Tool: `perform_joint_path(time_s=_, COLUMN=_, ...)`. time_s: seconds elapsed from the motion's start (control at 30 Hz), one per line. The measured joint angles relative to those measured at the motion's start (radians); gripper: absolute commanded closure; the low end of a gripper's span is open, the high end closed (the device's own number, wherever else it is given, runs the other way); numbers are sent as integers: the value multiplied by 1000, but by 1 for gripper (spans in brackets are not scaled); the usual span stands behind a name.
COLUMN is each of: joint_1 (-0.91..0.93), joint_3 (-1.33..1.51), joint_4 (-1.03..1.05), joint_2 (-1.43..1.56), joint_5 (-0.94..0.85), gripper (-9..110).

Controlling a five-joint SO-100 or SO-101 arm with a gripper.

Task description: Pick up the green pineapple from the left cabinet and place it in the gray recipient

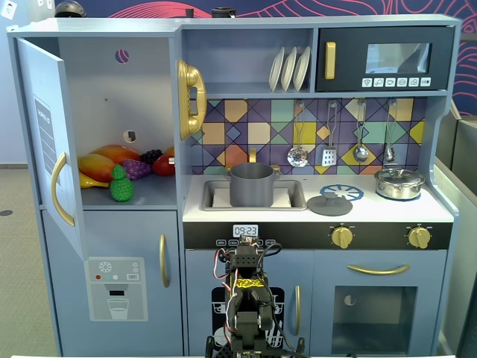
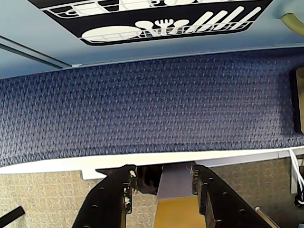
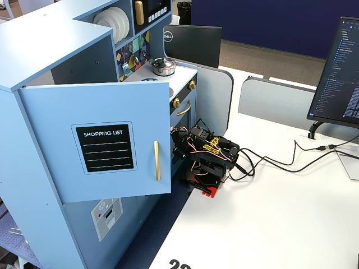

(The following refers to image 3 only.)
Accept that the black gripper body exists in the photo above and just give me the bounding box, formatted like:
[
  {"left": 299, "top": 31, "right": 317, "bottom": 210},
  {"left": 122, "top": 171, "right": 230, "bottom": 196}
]
[{"left": 169, "top": 126, "right": 195, "bottom": 166}]

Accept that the blue cabinet door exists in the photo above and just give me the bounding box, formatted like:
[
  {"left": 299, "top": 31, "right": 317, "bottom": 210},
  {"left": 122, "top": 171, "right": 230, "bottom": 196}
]
[{"left": 17, "top": 81, "right": 172, "bottom": 204}]

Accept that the grey desk divider panel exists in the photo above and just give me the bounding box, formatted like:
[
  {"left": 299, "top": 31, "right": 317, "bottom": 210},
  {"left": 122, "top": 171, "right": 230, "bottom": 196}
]
[
  {"left": 174, "top": 59, "right": 234, "bottom": 132},
  {"left": 237, "top": 75, "right": 359, "bottom": 138}
]

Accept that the red table clamp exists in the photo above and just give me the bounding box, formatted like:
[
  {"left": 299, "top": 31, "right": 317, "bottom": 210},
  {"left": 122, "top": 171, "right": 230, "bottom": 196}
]
[{"left": 193, "top": 176, "right": 220, "bottom": 199}]

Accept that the silver toy pot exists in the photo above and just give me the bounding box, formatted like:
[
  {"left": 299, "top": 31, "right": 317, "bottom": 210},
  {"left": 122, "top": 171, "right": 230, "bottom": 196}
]
[{"left": 149, "top": 57, "right": 178, "bottom": 77}]

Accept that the black shopping list chalkboard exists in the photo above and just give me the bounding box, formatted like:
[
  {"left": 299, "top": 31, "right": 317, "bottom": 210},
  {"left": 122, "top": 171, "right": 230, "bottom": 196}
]
[{"left": 75, "top": 125, "right": 135, "bottom": 173}]

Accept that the silver pot lid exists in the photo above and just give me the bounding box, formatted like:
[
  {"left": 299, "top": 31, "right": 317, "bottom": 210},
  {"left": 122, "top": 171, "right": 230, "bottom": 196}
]
[{"left": 149, "top": 57, "right": 177, "bottom": 69}]

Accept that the silver toy spatula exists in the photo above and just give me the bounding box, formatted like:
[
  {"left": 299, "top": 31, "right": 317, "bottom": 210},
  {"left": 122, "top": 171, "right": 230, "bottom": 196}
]
[{"left": 121, "top": 47, "right": 131, "bottom": 76}]

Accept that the silver toy ladle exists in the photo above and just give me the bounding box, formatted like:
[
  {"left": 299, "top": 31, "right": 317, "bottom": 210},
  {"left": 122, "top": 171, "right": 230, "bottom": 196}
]
[{"left": 129, "top": 43, "right": 141, "bottom": 66}]

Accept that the black Dell monitor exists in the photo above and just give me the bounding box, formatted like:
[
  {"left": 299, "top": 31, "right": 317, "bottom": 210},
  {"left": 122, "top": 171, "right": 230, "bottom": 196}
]
[{"left": 163, "top": 24, "right": 223, "bottom": 69}]

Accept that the colourful geometric backsplash panel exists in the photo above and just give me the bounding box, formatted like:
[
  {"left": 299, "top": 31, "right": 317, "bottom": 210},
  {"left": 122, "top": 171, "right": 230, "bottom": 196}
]
[{"left": 115, "top": 30, "right": 151, "bottom": 82}]

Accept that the grey ice dispenser sticker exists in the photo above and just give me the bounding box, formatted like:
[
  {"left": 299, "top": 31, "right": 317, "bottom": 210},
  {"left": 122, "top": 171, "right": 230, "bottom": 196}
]
[{"left": 90, "top": 197, "right": 124, "bottom": 242}]

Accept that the black trash bin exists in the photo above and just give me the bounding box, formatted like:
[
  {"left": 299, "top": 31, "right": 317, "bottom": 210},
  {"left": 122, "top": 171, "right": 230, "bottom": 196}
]
[{"left": 177, "top": 1, "right": 192, "bottom": 25}]

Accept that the white toy plate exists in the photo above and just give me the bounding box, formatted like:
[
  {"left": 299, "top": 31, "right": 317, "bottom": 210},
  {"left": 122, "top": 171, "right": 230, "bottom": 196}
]
[
  {"left": 98, "top": 8, "right": 124, "bottom": 43},
  {"left": 93, "top": 12, "right": 116, "bottom": 45},
  {"left": 108, "top": 6, "right": 131, "bottom": 40}
]

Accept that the black toy microwave door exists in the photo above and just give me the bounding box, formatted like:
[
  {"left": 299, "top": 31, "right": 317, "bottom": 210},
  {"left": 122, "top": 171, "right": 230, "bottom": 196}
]
[{"left": 132, "top": 0, "right": 172, "bottom": 34}]

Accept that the monitor showing code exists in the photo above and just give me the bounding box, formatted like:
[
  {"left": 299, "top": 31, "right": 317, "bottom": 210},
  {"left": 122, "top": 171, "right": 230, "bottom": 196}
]
[{"left": 306, "top": 16, "right": 359, "bottom": 126}]

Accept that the grey flat laptop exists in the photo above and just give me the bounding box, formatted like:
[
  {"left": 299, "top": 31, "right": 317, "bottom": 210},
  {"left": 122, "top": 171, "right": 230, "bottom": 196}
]
[{"left": 335, "top": 151, "right": 359, "bottom": 182}]

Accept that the gold oven door handle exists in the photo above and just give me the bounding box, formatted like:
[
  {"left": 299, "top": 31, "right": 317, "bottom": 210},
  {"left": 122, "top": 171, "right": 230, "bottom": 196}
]
[{"left": 176, "top": 99, "right": 193, "bottom": 117}]

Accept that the gold cabinet door handle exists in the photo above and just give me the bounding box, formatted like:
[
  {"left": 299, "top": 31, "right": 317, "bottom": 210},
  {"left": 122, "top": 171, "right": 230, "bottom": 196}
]
[{"left": 153, "top": 141, "right": 162, "bottom": 182}]

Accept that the gold microwave handle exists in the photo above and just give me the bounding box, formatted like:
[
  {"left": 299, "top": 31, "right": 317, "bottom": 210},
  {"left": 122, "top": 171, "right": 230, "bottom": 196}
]
[{"left": 134, "top": 1, "right": 145, "bottom": 26}]

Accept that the black USB cable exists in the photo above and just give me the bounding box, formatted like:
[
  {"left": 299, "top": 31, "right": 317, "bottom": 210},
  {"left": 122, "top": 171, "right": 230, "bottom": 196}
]
[{"left": 237, "top": 138, "right": 359, "bottom": 173}]

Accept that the navy blue partition wall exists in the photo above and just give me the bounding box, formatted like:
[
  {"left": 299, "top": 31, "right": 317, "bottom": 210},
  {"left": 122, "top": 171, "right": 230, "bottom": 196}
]
[{"left": 190, "top": 0, "right": 359, "bottom": 59}]

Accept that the black power cable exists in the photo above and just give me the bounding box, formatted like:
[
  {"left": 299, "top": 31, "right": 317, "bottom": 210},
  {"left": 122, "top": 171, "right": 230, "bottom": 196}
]
[{"left": 228, "top": 150, "right": 359, "bottom": 182}]

